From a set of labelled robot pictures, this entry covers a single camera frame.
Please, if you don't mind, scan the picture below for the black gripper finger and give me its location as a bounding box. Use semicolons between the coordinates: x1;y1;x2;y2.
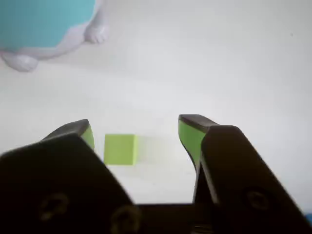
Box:
178;114;312;234
0;118;142;234

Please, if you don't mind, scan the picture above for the green cube block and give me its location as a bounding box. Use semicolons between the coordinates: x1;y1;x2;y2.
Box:
103;133;139;166

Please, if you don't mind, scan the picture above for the teal whale-shaped trash bin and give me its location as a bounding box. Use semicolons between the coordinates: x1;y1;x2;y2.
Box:
0;0;110;73

